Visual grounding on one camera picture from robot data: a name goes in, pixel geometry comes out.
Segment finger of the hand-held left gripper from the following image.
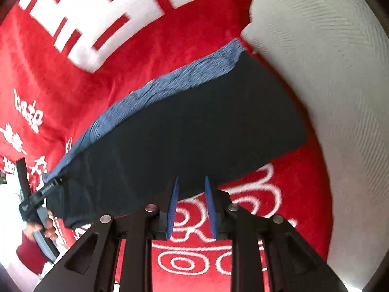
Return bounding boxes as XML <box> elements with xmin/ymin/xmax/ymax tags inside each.
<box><xmin>23</xmin><ymin>176</ymin><xmax>67</xmax><ymax>212</ymax></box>

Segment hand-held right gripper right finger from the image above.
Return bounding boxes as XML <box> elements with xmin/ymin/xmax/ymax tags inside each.
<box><xmin>204</xmin><ymin>175</ymin><xmax>347</xmax><ymax>292</ymax></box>

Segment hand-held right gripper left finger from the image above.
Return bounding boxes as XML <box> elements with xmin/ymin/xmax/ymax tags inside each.
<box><xmin>33</xmin><ymin>176</ymin><xmax>180</xmax><ymax>292</ymax></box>

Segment black pants with blue waistband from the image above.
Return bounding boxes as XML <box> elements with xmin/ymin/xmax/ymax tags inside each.
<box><xmin>43</xmin><ymin>38</ymin><xmax>307</xmax><ymax>230</ymax></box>

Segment person's left forearm red sleeve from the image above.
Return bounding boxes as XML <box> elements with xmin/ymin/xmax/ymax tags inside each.
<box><xmin>15</xmin><ymin>234</ymin><xmax>51</xmax><ymax>276</ymax></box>

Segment person's left hand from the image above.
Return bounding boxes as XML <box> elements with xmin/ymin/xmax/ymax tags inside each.
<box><xmin>24</xmin><ymin>210</ymin><xmax>60</xmax><ymax>241</ymax></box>

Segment red printed blanket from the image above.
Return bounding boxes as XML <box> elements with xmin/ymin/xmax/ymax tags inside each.
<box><xmin>0</xmin><ymin>0</ymin><xmax>333</xmax><ymax>292</ymax></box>

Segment white pillow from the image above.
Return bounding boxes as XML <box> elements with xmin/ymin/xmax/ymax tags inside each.
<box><xmin>240</xmin><ymin>0</ymin><xmax>389</xmax><ymax>289</ymax></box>

